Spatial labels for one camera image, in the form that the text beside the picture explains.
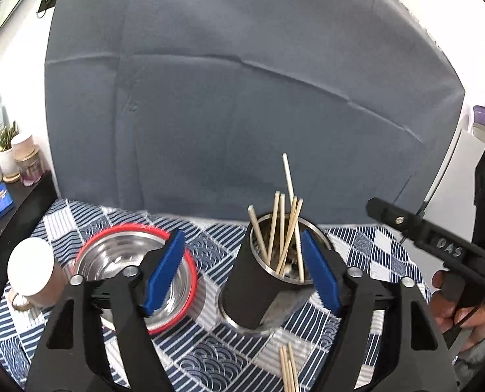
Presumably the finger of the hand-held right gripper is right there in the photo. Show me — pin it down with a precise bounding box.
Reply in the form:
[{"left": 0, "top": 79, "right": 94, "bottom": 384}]
[{"left": 367, "top": 197, "right": 435, "bottom": 250}]

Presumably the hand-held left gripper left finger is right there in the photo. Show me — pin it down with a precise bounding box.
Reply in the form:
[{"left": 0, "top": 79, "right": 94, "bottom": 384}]
[{"left": 25, "top": 229, "right": 186, "bottom": 392}]

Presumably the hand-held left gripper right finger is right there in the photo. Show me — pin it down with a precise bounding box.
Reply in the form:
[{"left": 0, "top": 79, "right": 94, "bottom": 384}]
[{"left": 300, "top": 229, "right": 459, "bottom": 392}]

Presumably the bunch of wooden chopsticks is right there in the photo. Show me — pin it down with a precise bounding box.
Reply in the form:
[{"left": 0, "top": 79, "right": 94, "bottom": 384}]
[{"left": 247, "top": 153, "right": 306, "bottom": 282}]

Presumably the black chopstick holder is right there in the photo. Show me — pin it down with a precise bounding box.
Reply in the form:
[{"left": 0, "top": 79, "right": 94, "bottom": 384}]
[{"left": 220, "top": 211, "right": 335, "bottom": 331}]

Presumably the slim bamboo chopstick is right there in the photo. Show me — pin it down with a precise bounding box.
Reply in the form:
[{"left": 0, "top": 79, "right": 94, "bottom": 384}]
[
  {"left": 284, "top": 347, "right": 294, "bottom": 392},
  {"left": 279, "top": 347, "right": 289, "bottom": 392},
  {"left": 288, "top": 342, "right": 301, "bottom": 392}
]

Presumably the person's right forearm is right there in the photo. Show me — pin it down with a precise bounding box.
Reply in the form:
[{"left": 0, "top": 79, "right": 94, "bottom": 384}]
[{"left": 457, "top": 327, "right": 485, "bottom": 380}]

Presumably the red-rimmed steel bowl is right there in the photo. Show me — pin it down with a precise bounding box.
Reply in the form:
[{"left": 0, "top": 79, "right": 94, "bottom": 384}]
[{"left": 74, "top": 224, "right": 198, "bottom": 335}]

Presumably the stainless steel bowl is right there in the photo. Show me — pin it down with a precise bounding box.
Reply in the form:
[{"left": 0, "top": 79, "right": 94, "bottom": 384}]
[{"left": 76, "top": 231, "right": 194, "bottom": 329}]

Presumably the white cabinet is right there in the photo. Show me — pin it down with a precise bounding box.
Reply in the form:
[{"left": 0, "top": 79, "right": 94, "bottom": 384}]
[{"left": 420, "top": 128, "right": 485, "bottom": 246}]

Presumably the blue white patterned tablecloth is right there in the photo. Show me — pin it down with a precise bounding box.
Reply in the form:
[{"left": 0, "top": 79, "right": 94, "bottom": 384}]
[{"left": 0, "top": 198, "right": 443, "bottom": 392}]

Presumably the beige mug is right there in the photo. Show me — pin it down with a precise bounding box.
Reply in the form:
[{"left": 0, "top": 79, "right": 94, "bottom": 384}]
[{"left": 7, "top": 237, "right": 69, "bottom": 311}]

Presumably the black side shelf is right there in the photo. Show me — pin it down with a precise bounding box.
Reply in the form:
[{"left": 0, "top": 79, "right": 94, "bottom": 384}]
[{"left": 0, "top": 169, "right": 59, "bottom": 307}]

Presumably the purple glass jar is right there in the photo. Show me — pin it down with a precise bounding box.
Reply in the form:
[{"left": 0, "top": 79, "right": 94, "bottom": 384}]
[{"left": 17, "top": 157, "right": 45, "bottom": 186}]

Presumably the blue box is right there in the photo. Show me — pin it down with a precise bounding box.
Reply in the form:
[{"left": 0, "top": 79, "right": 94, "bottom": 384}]
[{"left": 0, "top": 188, "right": 14, "bottom": 217}]

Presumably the pink jar wooden lid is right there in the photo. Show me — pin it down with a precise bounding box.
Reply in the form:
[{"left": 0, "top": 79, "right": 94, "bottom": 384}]
[{"left": 10, "top": 133, "right": 39, "bottom": 162}]

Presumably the potted succulent white pot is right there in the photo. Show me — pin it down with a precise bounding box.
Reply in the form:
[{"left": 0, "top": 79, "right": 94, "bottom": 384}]
[{"left": 0, "top": 122, "right": 20, "bottom": 180}]

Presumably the grey backdrop cloth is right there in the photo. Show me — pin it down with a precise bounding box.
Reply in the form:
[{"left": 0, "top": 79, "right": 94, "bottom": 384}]
[{"left": 44, "top": 0, "right": 465, "bottom": 227}]

